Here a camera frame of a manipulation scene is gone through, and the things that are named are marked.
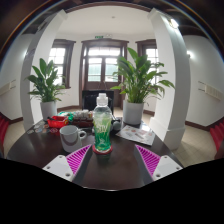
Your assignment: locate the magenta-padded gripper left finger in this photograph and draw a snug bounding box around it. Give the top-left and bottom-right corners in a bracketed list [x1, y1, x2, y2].
[42, 144, 95, 186]

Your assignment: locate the dark chair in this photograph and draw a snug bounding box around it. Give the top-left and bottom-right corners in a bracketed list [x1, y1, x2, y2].
[81, 89, 115, 113]

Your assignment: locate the dark wooden double door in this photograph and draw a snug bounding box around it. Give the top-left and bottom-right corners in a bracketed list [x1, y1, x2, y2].
[78, 38, 130, 109]

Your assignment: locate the white ceramic mug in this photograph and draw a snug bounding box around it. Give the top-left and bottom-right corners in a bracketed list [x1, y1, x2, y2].
[58, 124, 88, 154]

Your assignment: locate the red snack bowl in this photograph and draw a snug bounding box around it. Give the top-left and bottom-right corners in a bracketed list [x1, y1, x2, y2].
[46, 115, 70, 130]

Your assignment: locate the tray of small snacks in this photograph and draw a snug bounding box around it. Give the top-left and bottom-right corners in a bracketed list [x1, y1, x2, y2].
[68, 109, 95, 128]

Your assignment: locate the dark-framed window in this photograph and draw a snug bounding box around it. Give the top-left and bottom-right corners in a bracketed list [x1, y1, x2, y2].
[135, 38, 160, 84]
[47, 38, 77, 90]

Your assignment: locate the printed paper leaflet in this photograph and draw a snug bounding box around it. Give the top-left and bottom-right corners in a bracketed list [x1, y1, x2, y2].
[115, 124, 156, 147]

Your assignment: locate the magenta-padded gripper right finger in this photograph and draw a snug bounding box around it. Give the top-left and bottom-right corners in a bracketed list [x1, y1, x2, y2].
[133, 144, 184, 186]

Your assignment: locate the green-labelled clear drink bottle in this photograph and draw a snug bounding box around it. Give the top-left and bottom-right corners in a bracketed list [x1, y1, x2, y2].
[92, 92, 113, 153]

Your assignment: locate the potted leafy plant, white pot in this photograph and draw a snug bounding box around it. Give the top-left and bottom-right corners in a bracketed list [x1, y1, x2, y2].
[25, 57, 67, 121]

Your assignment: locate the large potted plant, white pot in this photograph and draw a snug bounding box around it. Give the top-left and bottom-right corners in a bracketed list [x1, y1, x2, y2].
[110, 47, 176, 126]

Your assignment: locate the flat round red coaster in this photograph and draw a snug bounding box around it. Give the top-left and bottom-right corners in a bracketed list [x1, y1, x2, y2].
[91, 144, 114, 156]

